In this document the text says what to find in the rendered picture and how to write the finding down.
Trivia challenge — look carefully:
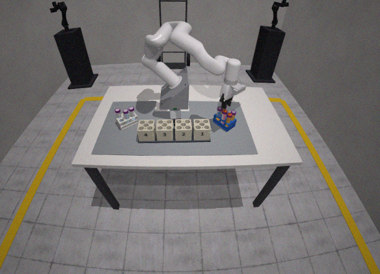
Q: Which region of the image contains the blue tube rack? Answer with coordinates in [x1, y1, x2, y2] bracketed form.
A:
[213, 114, 237, 132]

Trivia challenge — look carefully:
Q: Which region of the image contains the beige bucket adapter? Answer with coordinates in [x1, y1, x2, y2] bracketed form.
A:
[137, 119, 155, 141]
[192, 119, 211, 140]
[175, 119, 192, 141]
[156, 119, 173, 141]

